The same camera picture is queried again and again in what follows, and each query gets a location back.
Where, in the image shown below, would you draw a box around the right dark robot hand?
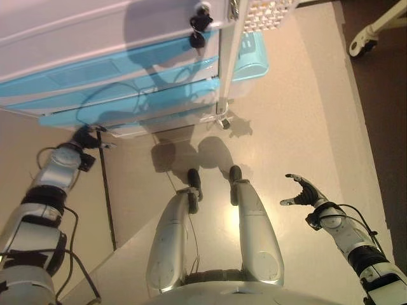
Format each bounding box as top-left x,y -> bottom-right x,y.
279,173 -> 325,209

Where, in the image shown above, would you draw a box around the left dark robot hand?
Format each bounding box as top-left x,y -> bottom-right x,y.
69,125 -> 117,150

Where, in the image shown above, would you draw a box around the left silver robot leg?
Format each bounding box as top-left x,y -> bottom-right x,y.
146,168 -> 204,295

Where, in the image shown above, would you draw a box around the slim blue cart drawer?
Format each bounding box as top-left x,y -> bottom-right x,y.
0,57 -> 221,111
38,78 -> 221,128

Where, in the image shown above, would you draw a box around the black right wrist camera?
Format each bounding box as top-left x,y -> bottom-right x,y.
305,211 -> 322,230

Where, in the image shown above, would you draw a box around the right silver robot leg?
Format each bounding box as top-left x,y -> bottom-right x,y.
228,165 -> 286,288

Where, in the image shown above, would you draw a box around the black keys in lock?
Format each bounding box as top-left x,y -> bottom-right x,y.
189,1 -> 214,50

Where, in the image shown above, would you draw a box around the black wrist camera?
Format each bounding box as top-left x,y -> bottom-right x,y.
305,211 -> 322,230
78,152 -> 96,172

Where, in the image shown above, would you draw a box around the grey robot torso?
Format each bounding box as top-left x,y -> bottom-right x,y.
139,269 -> 366,305

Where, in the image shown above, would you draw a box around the tall blue cart drawer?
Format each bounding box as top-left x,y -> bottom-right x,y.
0,30 -> 221,98

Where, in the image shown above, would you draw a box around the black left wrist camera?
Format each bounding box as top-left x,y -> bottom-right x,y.
78,152 -> 96,172

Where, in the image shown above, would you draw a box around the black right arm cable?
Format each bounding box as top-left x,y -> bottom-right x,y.
336,203 -> 387,255

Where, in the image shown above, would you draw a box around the light blue waste bin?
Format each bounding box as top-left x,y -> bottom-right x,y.
230,31 -> 270,96

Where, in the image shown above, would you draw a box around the silver robot leg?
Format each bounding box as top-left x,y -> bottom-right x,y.
228,165 -> 286,288
146,168 -> 204,295

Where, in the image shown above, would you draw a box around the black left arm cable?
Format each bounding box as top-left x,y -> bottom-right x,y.
34,146 -> 102,302

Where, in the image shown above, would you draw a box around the white lockable cart drawer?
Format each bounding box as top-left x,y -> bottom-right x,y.
0,0 -> 225,83

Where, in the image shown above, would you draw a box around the cream hospital bed frame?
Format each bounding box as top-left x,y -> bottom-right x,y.
348,0 -> 407,58

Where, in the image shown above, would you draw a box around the white medical cart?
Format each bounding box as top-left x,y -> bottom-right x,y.
0,0 -> 245,139

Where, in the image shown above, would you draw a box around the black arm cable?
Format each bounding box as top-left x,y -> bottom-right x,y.
336,203 -> 387,255
34,146 -> 102,302

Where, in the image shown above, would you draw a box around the bed caster wheel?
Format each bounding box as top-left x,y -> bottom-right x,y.
348,27 -> 379,58

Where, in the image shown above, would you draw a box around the white perforated side basket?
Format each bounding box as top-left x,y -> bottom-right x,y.
243,0 -> 300,32

